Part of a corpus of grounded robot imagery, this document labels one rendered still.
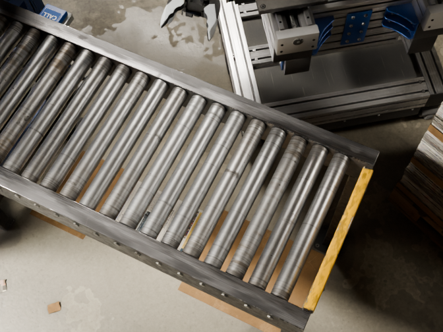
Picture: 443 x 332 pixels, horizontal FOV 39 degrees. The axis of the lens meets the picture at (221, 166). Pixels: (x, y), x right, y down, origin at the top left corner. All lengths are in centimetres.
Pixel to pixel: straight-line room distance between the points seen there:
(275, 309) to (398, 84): 129
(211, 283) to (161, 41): 159
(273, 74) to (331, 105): 28
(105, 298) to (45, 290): 24
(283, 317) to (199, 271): 25
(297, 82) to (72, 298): 124
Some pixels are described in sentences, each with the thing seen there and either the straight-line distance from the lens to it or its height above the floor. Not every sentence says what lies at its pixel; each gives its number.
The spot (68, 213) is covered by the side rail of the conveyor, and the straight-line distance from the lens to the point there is 175.
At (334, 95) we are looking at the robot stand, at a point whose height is 23.
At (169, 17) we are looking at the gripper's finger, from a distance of 146.
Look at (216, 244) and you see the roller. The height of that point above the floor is 80.
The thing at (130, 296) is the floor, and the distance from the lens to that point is 248.
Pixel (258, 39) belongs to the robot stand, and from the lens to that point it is 269.
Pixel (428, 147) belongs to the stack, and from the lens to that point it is 214.
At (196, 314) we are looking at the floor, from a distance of 244.
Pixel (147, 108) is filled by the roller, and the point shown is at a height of 80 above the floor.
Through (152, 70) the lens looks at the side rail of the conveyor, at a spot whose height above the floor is 80.
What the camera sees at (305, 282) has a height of 0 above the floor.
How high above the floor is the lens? 238
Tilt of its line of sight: 65 degrees down
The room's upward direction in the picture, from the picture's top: 4 degrees counter-clockwise
